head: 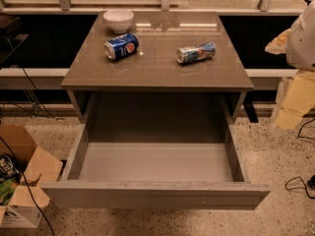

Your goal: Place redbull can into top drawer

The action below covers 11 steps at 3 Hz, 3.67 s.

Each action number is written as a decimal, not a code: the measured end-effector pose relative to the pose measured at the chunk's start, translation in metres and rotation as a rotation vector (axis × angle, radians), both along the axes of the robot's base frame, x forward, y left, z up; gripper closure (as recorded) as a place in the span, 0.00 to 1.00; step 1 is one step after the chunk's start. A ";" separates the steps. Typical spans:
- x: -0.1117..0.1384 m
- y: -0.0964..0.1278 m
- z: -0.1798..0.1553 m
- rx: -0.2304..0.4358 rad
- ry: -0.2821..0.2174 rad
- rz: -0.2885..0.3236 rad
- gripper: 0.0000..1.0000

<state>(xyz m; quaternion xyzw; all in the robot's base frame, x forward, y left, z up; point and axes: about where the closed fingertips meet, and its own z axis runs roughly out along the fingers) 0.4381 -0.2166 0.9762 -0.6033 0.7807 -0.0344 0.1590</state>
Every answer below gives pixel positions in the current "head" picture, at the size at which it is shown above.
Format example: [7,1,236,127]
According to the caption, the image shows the blue pepsi can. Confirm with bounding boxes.
[104,33,139,60]

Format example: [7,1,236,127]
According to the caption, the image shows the black cable left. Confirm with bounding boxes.
[0,36,57,236]

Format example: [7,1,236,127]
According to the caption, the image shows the grey cabinet with top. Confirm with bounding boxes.
[62,11,253,116]

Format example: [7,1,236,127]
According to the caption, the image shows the cardboard box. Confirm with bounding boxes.
[0,125,62,228]

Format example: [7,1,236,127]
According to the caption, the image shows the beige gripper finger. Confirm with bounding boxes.
[275,71,315,131]
[265,29,290,55]

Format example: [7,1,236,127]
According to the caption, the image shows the green snack bag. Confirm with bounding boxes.
[0,177,19,206]

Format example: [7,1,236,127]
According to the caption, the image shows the white ceramic bowl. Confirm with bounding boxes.
[103,9,134,33]

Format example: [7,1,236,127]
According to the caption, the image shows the dark chip bag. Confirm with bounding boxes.
[0,153,19,183]

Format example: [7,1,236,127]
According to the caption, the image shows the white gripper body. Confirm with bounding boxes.
[286,1,315,71]

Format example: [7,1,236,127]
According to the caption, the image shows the open grey top drawer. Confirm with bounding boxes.
[40,92,272,211]

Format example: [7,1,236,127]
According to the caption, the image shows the redbull can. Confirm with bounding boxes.
[176,42,217,64]

